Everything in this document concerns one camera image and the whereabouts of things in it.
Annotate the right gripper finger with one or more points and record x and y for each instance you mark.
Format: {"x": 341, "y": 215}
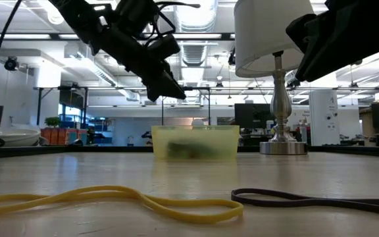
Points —
{"x": 304, "y": 33}
{"x": 341, "y": 49}

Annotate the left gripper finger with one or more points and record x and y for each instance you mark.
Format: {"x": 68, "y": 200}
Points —
{"x": 171, "y": 87}
{"x": 155, "y": 90}

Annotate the thin black rubber band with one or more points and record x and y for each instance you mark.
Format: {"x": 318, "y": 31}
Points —
{"x": 233, "y": 197}

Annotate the long yellow rubber band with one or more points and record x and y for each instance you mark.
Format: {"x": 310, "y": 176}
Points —
{"x": 239, "y": 212}

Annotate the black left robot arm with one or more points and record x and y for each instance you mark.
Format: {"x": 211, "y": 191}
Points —
{"x": 77, "y": 16}

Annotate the yellow translucent plastic bin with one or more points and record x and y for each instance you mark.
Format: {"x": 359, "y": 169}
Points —
{"x": 225, "y": 141}

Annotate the silver lamp with white shade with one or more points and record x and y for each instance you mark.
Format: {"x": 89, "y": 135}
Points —
{"x": 262, "y": 33}

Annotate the white cabinet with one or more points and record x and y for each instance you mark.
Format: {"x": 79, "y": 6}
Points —
{"x": 324, "y": 125}

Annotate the orange box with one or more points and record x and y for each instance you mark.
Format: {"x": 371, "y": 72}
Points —
{"x": 67, "y": 136}

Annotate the green potted plant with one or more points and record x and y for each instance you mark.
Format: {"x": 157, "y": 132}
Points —
{"x": 53, "y": 121}

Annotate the white bowl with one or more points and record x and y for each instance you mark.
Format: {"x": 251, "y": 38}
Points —
{"x": 15, "y": 138}

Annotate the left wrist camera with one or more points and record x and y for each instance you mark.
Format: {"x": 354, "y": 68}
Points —
{"x": 164, "y": 47}

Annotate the black ceiling camera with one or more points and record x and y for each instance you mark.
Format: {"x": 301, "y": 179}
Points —
{"x": 11, "y": 64}
{"x": 232, "y": 59}

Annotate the silver ceiling duct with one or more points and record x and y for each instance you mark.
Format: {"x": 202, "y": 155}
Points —
{"x": 202, "y": 19}

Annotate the black metal stand frame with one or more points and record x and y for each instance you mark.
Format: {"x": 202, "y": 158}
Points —
{"x": 39, "y": 105}

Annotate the black aluminium table frame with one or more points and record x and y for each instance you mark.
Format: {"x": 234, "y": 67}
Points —
{"x": 28, "y": 152}

